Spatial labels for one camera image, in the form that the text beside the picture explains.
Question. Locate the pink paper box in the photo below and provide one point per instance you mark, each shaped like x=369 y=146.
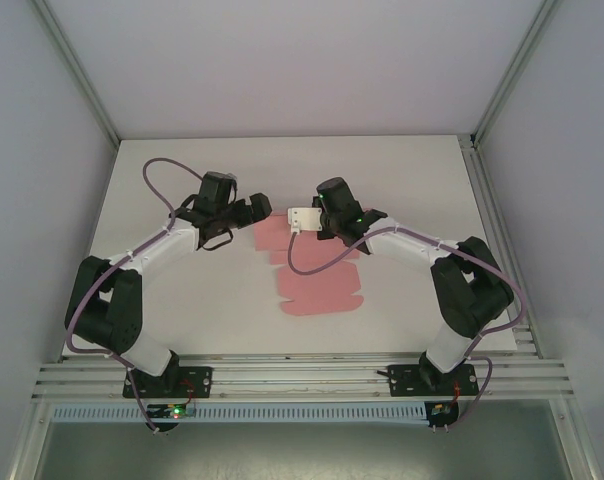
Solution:
x=317 y=292

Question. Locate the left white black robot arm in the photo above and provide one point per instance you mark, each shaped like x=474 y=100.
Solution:
x=162 y=250

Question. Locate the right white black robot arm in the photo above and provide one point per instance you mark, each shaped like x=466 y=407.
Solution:
x=407 y=245

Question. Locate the aluminium side rail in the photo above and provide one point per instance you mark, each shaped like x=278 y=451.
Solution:
x=488 y=200

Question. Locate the aluminium frame post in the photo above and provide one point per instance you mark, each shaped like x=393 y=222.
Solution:
x=83 y=80
x=515 y=75

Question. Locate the aluminium mounting rail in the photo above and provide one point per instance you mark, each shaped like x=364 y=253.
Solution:
x=302 y=380

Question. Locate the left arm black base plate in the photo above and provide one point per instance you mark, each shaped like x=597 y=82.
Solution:
x=202 y=382

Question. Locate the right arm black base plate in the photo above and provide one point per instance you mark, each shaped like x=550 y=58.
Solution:
x=404 y=382

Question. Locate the aluminium frame leg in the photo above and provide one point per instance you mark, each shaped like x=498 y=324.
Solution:
x=579 y=440
x=29 y=440

